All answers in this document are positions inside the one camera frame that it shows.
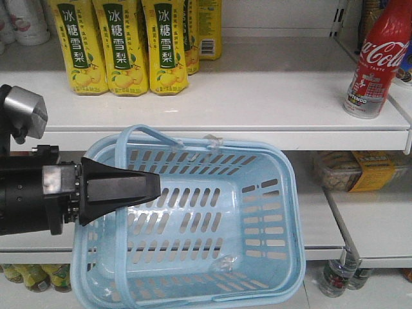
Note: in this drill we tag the light blue plastic basket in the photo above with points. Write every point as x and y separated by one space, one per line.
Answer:
224 233

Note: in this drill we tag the white shelf unit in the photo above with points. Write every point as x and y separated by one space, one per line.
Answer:
281 79

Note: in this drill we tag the white peach drink bottle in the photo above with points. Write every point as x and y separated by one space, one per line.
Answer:
28 21

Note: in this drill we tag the red coca-cola bottle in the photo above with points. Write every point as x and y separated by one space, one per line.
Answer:
380 57

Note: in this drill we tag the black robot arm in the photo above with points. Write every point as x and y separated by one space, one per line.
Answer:
40 192

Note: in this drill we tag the yellow label snack box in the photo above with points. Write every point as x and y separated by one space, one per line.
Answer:
357 171

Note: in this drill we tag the yellow pear tea bottle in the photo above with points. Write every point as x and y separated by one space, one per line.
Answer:
167 66
122 30
79 35

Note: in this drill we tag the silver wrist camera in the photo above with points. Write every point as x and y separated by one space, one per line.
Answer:
23 113

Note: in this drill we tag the clear water bottle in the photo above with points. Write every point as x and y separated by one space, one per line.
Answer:
335 278

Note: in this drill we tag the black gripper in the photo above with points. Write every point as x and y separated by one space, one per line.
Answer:
88 190

